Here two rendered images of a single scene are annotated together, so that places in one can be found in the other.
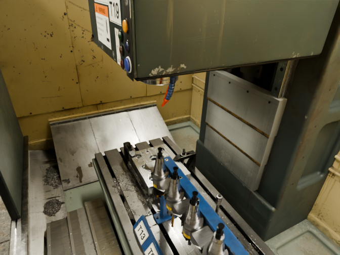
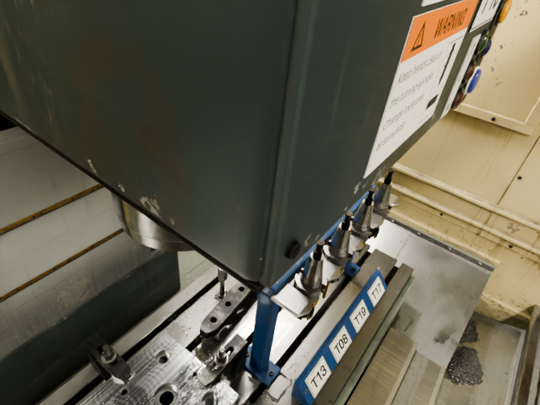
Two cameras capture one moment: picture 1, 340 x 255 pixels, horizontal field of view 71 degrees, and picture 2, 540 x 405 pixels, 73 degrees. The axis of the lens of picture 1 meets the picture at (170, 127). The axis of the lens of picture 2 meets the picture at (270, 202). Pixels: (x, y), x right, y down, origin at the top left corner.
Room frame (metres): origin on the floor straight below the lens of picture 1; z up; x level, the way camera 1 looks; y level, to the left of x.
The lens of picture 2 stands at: (0.96, 0.40, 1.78)
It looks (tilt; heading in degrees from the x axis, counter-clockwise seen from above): 38 degrees down; 241
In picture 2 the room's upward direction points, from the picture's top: 7 degrees clockwise
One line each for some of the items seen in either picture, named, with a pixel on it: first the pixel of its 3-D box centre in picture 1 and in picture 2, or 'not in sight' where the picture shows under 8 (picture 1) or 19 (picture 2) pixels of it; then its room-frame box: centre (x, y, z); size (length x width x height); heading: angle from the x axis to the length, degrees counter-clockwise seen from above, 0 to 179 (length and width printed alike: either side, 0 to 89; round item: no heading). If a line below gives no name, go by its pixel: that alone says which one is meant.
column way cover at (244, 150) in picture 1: (234, 127); (58, 231); (1.09, -0.34, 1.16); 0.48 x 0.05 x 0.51; 28
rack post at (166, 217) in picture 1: (165, 192); (263, 332); (0.72, 0.01, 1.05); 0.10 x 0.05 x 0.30; 118
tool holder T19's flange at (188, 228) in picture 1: (192, 221); (359, 228); (0.45, -0.07, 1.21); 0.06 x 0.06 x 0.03
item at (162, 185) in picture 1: (166, 184); (324, 267); (0.60, 0.01, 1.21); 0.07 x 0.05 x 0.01; 118
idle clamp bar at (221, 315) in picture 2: not in sight; (235, 303); (0.72, -0.16, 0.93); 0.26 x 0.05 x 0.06; 33
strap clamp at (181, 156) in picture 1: (184, 159); (109, 363); (1.04, -0.09, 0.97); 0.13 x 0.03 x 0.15; 118
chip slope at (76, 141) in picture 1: (120, 145); not in sight; (1.47, 0.37, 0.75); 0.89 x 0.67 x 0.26; 118
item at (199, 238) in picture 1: (202, 237); (369, 217); (0.40, -0.10, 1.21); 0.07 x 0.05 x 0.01; 118
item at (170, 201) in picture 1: (173, 195); (337, 253); (0.55, -0.02, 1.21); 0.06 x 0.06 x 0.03
